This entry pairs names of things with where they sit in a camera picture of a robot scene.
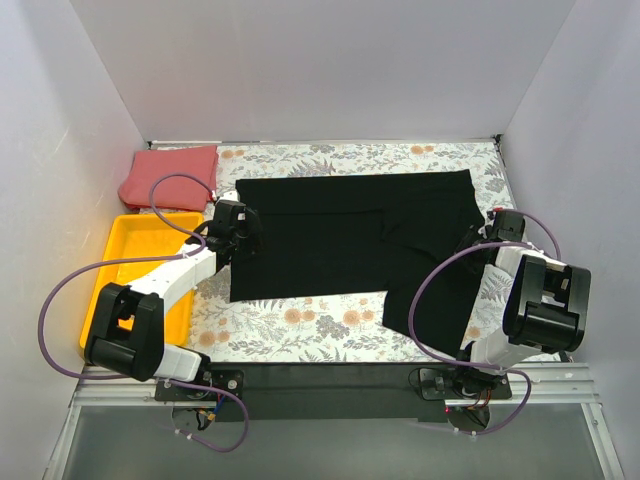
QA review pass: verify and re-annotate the black t shirt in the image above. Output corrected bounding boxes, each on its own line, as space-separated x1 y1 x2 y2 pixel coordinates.
230 170 484 355

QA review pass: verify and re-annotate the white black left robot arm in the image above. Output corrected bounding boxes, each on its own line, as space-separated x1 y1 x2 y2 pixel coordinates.
84 199 263 400

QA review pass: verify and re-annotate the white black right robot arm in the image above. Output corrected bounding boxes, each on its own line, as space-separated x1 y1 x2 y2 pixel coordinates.
452 208 592 398

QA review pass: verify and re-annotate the folded red t shirt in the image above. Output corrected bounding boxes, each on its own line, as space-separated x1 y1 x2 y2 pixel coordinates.
117 145 220 212

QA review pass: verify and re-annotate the yellow plastic tray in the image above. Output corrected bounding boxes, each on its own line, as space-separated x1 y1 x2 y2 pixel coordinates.
79 214 194 348

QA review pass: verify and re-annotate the floral table mat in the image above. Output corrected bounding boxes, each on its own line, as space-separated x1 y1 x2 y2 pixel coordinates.
165 141 513 362

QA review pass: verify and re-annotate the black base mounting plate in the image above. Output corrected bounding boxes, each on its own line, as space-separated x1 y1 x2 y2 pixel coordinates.
154 360 514 424

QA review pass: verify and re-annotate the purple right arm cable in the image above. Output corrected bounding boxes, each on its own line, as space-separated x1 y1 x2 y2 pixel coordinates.
408 209 561 437

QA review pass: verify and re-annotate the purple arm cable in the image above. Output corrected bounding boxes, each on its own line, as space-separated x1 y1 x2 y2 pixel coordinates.
408 209 561 437
38 172 251 454

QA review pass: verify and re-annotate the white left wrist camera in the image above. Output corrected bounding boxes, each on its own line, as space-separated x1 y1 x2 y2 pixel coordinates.
211 190 239 203

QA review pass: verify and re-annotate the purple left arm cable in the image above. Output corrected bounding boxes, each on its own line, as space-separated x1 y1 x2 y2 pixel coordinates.
38 172 251 454

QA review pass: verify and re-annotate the aluminium frame rail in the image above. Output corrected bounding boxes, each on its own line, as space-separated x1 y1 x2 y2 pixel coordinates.
44 364 161 480

